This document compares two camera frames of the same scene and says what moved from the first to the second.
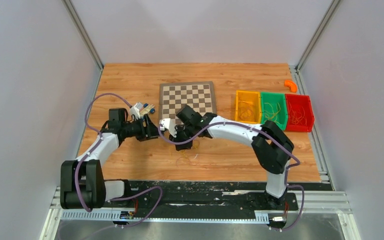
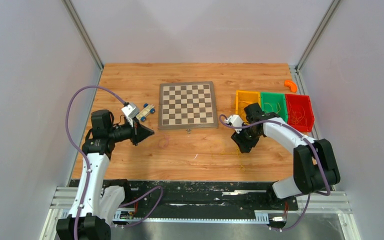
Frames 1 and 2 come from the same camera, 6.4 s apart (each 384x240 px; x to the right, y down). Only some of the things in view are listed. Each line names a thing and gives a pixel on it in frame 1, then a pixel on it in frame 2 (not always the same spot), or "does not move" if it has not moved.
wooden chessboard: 173,96 does not move
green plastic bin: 273,108 does not move
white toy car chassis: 148,109 does not move
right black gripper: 178,128 → 245,146
